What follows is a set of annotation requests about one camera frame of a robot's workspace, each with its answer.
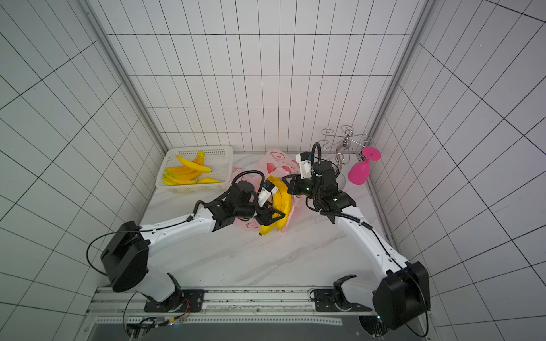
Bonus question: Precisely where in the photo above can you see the yellow banana bunch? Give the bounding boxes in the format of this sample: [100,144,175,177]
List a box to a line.
[260,176,292,235]
[162,151,220,186]

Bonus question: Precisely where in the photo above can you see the yellow banana bunch in basket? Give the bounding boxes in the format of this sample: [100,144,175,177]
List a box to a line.
[162,151,220,186]

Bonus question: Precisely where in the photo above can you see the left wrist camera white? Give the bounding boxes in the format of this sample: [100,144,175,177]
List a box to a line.
[258,180,278,207]

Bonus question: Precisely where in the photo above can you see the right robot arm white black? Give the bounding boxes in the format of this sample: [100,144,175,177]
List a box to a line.
[282,142,431,330]

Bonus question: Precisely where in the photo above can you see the white plastic basket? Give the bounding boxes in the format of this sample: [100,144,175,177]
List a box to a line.
[155,146,233,193]

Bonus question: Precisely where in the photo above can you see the chrome wire glass rack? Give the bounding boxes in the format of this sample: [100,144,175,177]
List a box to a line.
[319,124,373,172]

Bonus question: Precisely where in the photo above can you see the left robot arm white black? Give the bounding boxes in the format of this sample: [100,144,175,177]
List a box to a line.
[100,170,285,305]

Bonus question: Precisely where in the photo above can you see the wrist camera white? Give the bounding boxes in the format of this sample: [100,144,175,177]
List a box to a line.
[296,151,312,179]
[258,180,278,207]

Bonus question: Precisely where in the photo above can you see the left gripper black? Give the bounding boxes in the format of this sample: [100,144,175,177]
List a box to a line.
[236,199,285,226]

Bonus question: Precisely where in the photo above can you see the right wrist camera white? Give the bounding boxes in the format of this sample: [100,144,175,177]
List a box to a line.
[296,151,312,179]

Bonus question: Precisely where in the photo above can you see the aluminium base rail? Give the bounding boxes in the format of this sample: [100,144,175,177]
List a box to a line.
[88,286,405,333]

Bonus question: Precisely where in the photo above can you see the magenta plastic wine glass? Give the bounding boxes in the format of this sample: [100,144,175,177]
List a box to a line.
[348,146,382,185]

